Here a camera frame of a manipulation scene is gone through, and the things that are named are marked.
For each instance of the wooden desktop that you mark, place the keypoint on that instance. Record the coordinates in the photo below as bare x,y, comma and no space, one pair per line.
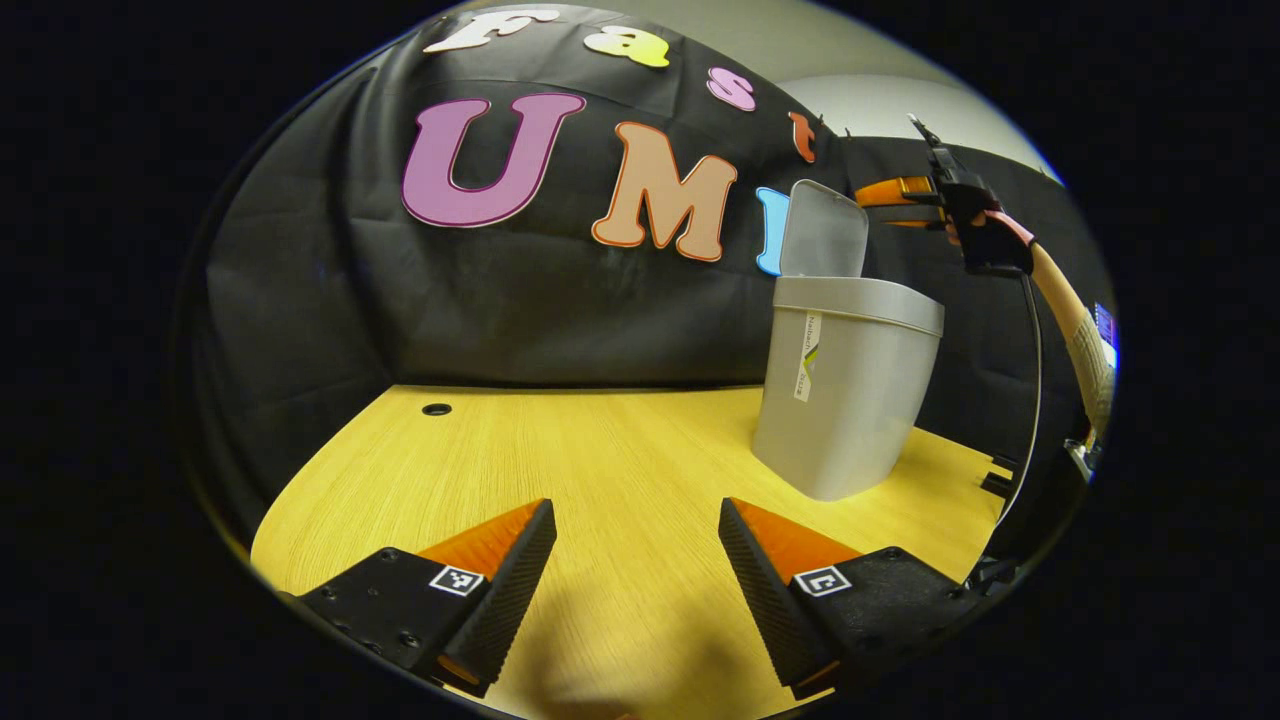
620,470

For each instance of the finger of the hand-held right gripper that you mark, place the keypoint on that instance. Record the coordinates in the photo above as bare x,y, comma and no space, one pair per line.
895,192

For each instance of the grey desktop garbage bin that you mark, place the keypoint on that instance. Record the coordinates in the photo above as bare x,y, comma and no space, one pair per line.
850,400

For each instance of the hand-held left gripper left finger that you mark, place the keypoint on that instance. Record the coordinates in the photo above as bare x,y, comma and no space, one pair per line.
515,590

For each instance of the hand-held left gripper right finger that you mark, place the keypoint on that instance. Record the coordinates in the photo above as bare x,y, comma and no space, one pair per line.
765,590

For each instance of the lit blue screen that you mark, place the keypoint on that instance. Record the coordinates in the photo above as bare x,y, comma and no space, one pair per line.
1106,335

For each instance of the black backdrop cloth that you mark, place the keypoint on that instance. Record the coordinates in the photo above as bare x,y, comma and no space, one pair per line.
560,310

